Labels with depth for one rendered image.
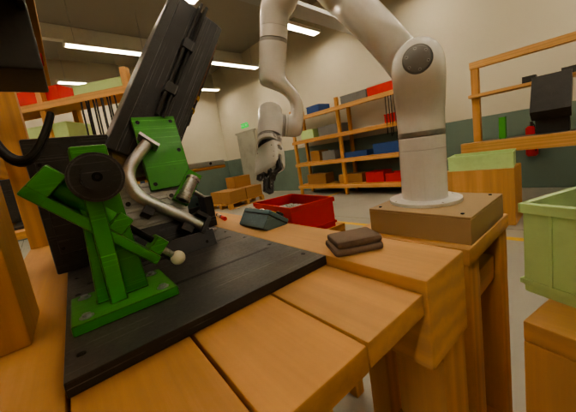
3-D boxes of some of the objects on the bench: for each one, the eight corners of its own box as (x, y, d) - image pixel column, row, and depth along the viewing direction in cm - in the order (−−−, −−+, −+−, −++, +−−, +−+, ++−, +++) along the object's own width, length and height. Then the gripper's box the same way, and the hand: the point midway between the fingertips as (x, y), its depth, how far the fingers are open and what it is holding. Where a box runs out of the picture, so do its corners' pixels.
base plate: (171, 217, 142) (171, 214, 142) (327, 264, 56) (326, 254, 55) (70, 243, 117) (69, 239, 117) (68, 400, 30) (63, 384, 30)
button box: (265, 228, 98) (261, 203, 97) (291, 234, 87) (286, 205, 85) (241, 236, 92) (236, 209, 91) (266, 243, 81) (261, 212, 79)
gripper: (246, 147, 95) (243, 195, 87) (277, 128, 85) (276, 179, 77) (262, 157, 99) (261, 203, 91) (293, 139, 90) (294, 188, 82)
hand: (268, 186), depth 85 cm, fingers closed
